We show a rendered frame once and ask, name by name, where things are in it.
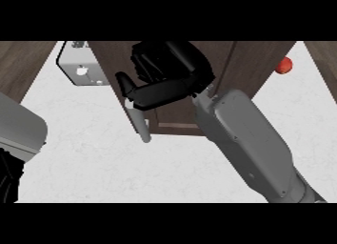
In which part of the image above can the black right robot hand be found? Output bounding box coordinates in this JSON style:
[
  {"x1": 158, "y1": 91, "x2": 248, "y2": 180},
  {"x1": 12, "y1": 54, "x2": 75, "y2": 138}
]
[{"x1": 114, "y1": 41, "x2": 218, "y2": 112}]

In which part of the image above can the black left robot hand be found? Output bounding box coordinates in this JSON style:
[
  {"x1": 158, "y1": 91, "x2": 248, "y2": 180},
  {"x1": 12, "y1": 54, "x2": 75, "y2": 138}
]
[{"x1": 0, "y1": 147, "x2": 27, "y2": 204}]

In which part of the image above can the dark wooden cabinet panel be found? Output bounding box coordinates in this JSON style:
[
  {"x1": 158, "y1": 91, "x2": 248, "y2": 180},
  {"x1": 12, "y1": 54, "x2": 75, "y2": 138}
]
[{"x1": 212, "y1": 41, "x2": 298, "y2": 100}]

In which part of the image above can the brown wooden cabinet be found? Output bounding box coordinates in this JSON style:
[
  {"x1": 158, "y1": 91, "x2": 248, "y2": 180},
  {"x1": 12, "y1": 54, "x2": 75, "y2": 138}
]
[
  {"x1": 0, "y1": 41, "x2": 59, "y2": 105},
  {"x1": 304, "y1": 41, "x2": 337, "y2": 126}
]

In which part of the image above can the red round fruit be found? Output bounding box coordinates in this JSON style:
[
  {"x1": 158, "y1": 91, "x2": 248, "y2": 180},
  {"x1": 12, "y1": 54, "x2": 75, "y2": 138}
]
[{"x1": 274, "y1": 56, "x2": 295, "y2": 75}]

